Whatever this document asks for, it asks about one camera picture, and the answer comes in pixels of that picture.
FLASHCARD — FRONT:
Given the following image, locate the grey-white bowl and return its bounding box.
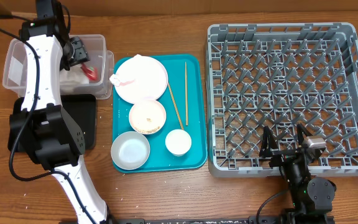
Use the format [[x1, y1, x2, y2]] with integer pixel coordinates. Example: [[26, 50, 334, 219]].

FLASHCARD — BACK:
[[111, 131, 150, 170]]

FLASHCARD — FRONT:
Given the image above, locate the red wrapper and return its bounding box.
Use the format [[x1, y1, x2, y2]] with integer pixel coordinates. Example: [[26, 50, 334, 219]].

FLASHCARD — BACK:
[[81, 63, 98, 81]]

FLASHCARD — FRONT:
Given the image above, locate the grey dishwasher rack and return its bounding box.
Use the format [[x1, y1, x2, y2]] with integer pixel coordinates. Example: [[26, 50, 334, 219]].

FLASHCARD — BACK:
[[206, 22, 358, 177]]

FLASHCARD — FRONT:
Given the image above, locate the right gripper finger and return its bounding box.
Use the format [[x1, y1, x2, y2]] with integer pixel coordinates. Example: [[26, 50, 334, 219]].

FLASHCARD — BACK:
[[296, 123, 312, 146], [259, 126, 278, 157]]

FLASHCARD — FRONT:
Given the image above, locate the clear plastic bin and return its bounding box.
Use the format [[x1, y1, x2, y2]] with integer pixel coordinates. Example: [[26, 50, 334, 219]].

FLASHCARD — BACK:
[[2, 34, 114, 100]]

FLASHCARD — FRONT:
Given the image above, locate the teal serving tray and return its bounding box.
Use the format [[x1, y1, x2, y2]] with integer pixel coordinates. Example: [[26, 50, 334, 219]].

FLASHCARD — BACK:
[[114, 54, 208, 173]]

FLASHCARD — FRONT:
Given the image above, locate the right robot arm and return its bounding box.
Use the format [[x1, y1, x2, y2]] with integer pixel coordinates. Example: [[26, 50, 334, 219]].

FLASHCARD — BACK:
[[255, 124, 337, 224]]

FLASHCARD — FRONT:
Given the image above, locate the white cup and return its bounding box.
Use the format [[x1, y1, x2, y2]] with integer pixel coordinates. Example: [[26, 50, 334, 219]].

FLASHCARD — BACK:
[[165, 129, 192, 157]]

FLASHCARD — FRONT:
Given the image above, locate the pink bowl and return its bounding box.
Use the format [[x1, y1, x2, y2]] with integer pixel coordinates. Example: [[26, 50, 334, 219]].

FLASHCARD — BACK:
[[129, 100, 167, 134]]

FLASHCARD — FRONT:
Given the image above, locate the large white plate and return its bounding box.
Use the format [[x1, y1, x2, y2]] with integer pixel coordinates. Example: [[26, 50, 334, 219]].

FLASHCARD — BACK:
[[109, 55, 168, 104]]

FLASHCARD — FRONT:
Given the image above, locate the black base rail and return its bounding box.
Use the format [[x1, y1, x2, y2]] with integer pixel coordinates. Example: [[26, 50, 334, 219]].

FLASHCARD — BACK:
[[113, 215, 335, 224]]

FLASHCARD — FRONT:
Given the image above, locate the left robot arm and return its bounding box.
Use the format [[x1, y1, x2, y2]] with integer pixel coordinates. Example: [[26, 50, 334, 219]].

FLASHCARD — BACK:
[[9, 1, 115, 223]]

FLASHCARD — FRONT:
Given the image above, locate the black tray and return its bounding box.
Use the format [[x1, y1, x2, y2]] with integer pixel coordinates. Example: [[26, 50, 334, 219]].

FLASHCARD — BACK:
[[7, 93, 98, 153]]

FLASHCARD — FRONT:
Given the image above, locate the left wooden chopstick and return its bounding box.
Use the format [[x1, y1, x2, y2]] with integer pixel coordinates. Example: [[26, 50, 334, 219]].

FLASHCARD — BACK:
[[168, 82, 184, 131]]

